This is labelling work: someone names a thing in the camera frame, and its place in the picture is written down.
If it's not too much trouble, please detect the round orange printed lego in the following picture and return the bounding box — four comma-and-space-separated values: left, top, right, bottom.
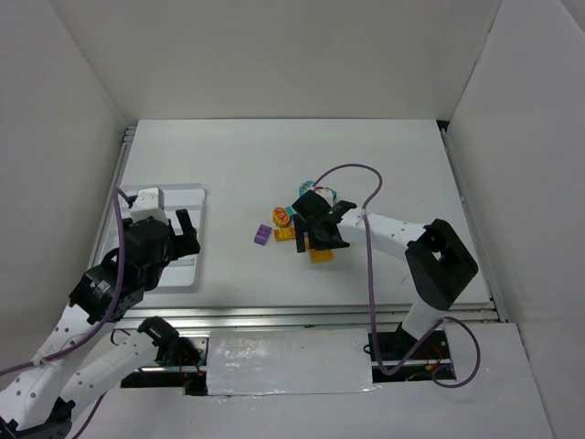
272, 207, 291, 228

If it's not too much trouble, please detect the large yellow lego brick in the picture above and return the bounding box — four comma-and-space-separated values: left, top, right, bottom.
309, 250, 335, 263

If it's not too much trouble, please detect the purple lego brick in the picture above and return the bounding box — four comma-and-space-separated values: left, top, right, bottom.
253, 224, 272, 246

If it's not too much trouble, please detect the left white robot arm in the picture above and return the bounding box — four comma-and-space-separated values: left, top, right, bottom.
1, 209, 201, 438

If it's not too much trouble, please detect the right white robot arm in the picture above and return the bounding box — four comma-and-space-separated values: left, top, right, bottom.
292, 190, 479, 341

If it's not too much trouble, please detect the teal printed round lego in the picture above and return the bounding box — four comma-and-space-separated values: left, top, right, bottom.
299, 180, 314, 197

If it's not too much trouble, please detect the white compartment sorting tray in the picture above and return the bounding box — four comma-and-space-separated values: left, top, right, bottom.
120, 183, 206, 292

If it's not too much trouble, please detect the white foil cover panel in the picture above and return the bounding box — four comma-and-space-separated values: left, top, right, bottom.
207, 328, 374, 396

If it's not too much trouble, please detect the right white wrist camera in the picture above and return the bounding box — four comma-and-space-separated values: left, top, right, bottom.
314, 187, 336, 206

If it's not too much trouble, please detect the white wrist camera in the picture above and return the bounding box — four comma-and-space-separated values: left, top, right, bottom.
314, 187, 336, 206
129, 187, 167, 224

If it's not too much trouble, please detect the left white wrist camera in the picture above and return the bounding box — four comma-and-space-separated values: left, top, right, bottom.
129, 187, 167, 224

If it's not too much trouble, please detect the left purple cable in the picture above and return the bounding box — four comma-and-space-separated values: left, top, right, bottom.
0, 187, 138, 439

